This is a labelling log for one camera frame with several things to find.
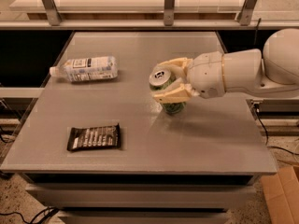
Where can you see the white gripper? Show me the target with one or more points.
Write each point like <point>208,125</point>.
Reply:
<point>206,74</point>

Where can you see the green soda can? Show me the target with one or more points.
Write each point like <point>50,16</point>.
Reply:
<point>160,80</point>

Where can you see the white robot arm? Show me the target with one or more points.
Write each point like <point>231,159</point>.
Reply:
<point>269,72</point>

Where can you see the clear plastic water bottle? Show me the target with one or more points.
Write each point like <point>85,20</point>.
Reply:
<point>86,69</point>

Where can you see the black snack bar wrapper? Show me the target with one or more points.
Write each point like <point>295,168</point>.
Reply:
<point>102,137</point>

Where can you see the cardboard box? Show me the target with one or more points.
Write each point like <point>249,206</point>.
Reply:
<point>281,192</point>

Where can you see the metal railing frame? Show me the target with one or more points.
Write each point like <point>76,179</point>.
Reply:
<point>149,14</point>

